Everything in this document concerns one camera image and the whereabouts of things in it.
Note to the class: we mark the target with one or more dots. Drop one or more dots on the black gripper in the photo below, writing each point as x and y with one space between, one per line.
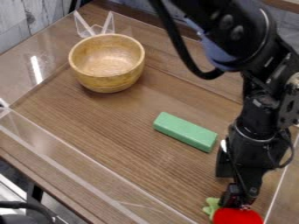
250 152

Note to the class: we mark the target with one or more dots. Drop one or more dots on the red plush fruit green stem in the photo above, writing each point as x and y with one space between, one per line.
222 215

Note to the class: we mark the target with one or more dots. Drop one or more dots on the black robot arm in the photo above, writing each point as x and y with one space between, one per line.
242 43

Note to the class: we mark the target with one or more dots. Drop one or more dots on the green rectangular block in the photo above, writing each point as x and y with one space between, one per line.
186 132

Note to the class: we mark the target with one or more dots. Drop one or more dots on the wooden bowl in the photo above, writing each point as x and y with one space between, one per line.
107 62

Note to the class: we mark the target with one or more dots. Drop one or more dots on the black metal table frame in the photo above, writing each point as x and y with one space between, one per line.
19 188

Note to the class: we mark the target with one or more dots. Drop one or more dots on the clear acrylic front wall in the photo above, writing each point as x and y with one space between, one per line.
102 197

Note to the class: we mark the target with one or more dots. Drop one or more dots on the clear acrylic corner bracket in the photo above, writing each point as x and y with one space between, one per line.
87 30

